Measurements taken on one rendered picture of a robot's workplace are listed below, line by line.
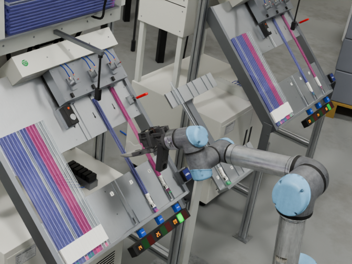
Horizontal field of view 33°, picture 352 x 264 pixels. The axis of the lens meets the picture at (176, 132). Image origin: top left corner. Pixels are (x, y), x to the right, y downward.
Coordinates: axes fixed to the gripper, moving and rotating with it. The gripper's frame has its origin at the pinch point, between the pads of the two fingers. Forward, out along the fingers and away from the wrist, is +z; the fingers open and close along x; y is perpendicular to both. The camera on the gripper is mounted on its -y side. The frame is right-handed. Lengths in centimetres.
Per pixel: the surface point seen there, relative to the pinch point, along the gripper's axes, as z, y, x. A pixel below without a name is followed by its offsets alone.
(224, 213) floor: 56, -77, -104
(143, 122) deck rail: 9.6, 5.9, -19.0
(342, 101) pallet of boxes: 49, -62, -274
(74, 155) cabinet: 56, -3, -15
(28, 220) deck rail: 7.3, -5.3, 49.0
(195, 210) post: 26, -49, -49
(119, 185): 4.2, -10.5, 8.9
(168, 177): 2.2, -18.2, -15.5
